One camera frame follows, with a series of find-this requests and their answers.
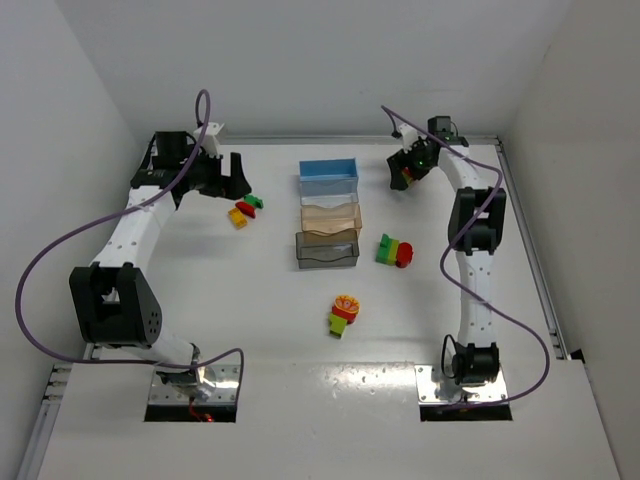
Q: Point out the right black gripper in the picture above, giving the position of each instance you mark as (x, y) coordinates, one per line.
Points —
(407, 163)

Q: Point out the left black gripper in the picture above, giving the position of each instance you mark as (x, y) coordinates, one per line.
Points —
(221, 175)

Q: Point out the red curved lego brick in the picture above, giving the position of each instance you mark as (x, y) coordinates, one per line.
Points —
(246, 209)

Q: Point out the red round lego brick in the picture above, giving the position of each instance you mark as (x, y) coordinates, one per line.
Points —
(404, 255)

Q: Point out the green lego plate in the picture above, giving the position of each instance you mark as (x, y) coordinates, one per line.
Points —
(254, 201)

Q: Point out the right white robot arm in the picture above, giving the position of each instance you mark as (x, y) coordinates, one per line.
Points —
(474, 233)

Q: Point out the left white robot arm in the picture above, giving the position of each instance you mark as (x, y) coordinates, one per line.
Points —
(114, 303)

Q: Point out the blue plastic container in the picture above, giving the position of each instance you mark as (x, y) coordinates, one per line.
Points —
(328, 170)

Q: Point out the clear plastic container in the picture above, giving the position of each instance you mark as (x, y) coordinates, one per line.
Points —
(328, 193)

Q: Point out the orange plastic container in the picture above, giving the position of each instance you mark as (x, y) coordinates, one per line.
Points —
(328, 221)

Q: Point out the dark green lego brick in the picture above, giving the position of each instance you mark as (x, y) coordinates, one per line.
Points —
(384, 249)

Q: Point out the lime green lego brick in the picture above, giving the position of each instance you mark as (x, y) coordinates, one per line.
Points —
(392, 257)

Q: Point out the grey plastic container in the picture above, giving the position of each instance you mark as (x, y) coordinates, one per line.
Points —
(338, 250)

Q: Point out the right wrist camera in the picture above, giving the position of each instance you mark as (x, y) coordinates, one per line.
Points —
(407, 135)

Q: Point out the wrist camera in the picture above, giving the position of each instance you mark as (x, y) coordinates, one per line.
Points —
(209, 137)
(407, 135)

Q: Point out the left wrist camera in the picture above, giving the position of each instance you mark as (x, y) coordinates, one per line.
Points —
(209, 137)

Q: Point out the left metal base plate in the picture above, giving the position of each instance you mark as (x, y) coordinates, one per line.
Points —
(214, 385)

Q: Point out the metal base plate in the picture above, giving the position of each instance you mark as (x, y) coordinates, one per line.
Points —
(435, 390)
(214, 385)

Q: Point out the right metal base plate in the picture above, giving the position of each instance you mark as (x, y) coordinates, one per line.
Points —
(435, 390)

